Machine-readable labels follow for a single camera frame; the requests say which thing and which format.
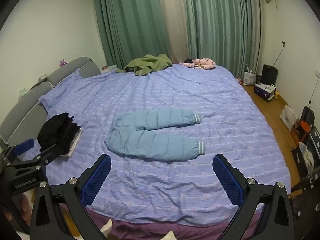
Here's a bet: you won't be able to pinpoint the black open box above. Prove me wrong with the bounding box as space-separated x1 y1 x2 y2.
291 130 320 180

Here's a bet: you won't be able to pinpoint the stack of dark clothes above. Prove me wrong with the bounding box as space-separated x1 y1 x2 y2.
37 112 83 158

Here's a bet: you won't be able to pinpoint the white plastic bag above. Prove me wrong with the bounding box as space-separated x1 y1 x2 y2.
279 104 299 132

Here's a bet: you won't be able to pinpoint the dark blue printed box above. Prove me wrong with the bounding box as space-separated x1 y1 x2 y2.
254 82 277 103

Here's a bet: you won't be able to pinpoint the green curtain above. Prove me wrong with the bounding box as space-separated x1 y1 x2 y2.
182 0 262 80
92 0 173 70

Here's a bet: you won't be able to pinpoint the grey upholstered headboard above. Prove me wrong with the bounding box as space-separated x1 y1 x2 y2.
0 57 102 150

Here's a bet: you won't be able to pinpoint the olive green garment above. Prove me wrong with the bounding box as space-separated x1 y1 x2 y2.
124 54 173 76

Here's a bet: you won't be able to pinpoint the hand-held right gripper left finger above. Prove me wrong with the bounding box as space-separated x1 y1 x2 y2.
29 153 112 240

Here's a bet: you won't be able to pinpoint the purple floral pillow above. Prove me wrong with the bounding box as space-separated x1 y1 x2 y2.
39 73 118 113

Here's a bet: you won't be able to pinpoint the black wall cable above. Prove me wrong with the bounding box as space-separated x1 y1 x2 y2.
273 41 287 66

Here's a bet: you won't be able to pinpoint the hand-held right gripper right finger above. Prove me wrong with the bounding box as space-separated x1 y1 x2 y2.
212 154 298 240

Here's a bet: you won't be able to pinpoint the purple mattress cover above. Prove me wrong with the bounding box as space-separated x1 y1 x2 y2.
60 203 266 240

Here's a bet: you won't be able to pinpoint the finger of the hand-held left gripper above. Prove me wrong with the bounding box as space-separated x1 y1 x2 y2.
0 139 35 164
7 144 62 170

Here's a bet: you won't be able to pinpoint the black and orange bag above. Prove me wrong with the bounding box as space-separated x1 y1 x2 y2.
291 106 315 144

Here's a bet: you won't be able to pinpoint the purple floral bed sheet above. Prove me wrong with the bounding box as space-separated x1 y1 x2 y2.
39 64 292 224

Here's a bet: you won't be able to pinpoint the black floor heater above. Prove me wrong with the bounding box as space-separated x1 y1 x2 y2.
261 64 279 87

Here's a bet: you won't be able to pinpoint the light blue padded pants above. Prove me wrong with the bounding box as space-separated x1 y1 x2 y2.
104 108 206 162

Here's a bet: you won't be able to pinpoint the pink patterned garment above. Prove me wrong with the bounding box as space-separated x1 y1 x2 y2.
180 58 216 70

